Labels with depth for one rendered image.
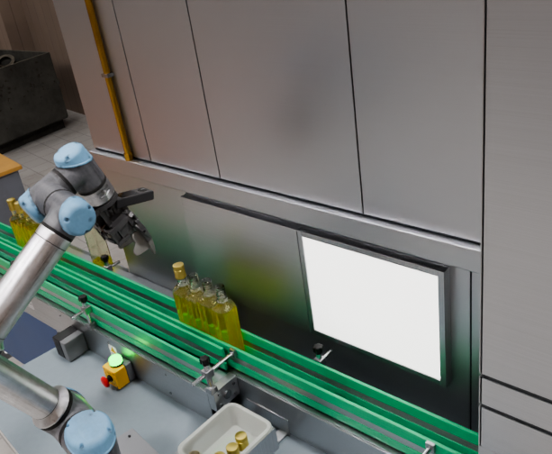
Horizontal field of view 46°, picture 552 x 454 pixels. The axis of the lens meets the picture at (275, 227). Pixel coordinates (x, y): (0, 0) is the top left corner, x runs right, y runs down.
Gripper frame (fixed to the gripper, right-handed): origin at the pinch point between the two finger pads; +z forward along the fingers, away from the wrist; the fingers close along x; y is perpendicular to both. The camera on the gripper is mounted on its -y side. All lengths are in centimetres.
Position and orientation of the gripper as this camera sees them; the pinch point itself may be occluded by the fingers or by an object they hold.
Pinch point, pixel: (147, 245)
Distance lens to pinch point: 176.4
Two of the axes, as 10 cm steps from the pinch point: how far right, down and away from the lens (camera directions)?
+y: -5.7, 7.0, -4.2
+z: 3.5, 6.7, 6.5
